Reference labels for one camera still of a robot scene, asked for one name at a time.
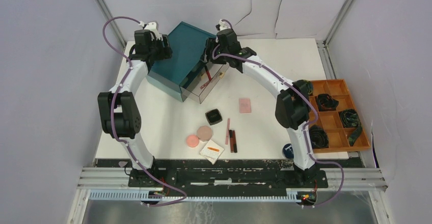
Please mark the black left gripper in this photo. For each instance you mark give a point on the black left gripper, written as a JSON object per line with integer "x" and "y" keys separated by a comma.
{"x": 166, "y": 52}

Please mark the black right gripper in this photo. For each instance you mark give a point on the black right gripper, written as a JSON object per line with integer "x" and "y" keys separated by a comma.
{"x": 210, "y": 43}

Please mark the red lipstick tube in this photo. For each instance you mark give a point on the red lipstick tube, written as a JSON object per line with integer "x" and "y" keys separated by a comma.
{"x": 208, "y": 73}

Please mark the clear smoked drawer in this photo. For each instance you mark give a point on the clear smoked drawer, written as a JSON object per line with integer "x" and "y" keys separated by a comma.
{"x": 202, "y": 81}

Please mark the pink square palette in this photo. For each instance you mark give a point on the pink square palette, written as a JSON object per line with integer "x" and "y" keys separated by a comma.
{"x": 245, "y": 106}

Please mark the pink lip pencil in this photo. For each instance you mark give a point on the pink lip pencil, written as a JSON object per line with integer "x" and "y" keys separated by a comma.
{"x": 227, "y": 132}

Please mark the black lipstick tube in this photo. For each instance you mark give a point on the black lipstick tube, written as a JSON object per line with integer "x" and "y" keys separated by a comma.
{"x": 231, "y": 141}

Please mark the dark brown lip gloss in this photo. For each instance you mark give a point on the dark brown lip gloss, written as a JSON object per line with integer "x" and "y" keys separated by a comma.
{"x": 234, "y": 142}

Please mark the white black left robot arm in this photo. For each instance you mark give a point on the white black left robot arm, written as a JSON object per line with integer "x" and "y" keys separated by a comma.
{"x": 119, "y": 113}

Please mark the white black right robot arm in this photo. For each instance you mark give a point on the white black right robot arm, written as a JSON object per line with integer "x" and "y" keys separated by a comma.
{"x": 292, "y": 97}

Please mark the teal drawer organizer box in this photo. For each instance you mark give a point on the teal drawer organizer box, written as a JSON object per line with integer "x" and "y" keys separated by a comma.
{"x": 173, "y": 75}

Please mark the black gold compact case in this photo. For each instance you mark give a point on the black gold compact case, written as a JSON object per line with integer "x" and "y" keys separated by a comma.
{"x": 213, "y": 116}

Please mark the octagonal pink powder case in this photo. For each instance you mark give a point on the octagonal pink powder case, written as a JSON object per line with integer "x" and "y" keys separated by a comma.
{"x": 204, "y": 133}

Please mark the round coral blush case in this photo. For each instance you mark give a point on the round coral blush case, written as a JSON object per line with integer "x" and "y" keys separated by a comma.
{"x": 192, "y": 141}

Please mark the rolled multicolour tie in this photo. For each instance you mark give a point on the rolled multicolour tie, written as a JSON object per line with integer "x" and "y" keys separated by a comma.
{"x": 305, "y": 86}

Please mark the white patterned palette box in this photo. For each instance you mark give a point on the white patterned palette box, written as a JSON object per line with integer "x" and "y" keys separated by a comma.
{"x": 212, "y": 151}

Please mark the rolled dark tie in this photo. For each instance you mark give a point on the rolled dark tie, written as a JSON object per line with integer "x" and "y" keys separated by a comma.
{"x": 326, "y": 102}

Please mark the round navy cream tin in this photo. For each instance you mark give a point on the round navy cream tin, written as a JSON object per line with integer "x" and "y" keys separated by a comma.
{"x": 287, "y": 151}

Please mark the rolled black tie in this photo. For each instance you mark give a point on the rolled black tie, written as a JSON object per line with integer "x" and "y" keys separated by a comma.
{"x": 319, "y": 138}

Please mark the rolled green patterned tie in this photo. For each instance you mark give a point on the rolled green patterned tie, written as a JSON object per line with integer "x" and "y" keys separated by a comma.
{"x": 350, "y": 119}

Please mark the orange compartment tray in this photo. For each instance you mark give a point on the orange compartment tray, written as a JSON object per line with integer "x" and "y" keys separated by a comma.
{"x": 330, "y": 121}

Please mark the black metal base rail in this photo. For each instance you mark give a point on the black metal base rail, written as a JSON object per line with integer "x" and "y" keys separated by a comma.
{"x": 228, "y": 178}

